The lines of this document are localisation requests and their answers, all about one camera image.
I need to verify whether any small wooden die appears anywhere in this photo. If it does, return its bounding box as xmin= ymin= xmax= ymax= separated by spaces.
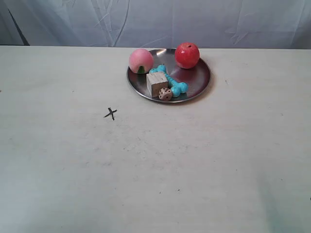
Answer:
xmin=158 ymin=88 xmax=173 ymax=101

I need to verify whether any turquoise rubber bone toy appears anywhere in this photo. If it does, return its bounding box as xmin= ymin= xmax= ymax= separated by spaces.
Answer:
xmin=149 ymin=65 xmax=188 ymax=97

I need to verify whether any wooden cube block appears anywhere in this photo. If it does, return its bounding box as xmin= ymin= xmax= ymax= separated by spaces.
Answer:
xmin=146 ymin=71 xmax=168 ymax=98

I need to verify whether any round steel plate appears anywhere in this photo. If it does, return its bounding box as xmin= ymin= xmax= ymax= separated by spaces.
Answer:
xmin=127 ymin=49 xmax=211 ymax=103

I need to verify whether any pink toy peach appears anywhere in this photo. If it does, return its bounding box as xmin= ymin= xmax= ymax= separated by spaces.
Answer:
xmin=129 ymin=49 xmax=154 ymax=74

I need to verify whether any red toy apple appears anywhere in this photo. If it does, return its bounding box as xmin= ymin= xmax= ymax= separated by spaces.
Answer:
xmin=174 ymin=42 xmax=200 ymax=69

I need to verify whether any black X mark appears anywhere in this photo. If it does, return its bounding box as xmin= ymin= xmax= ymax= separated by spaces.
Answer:
xmin=104 ymin=107 xmax=117 ymax=121

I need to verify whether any light blue backdrop cloth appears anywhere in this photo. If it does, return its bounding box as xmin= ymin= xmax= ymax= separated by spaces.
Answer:
xmin=0 ymin=0 xmax=311 ymax=49

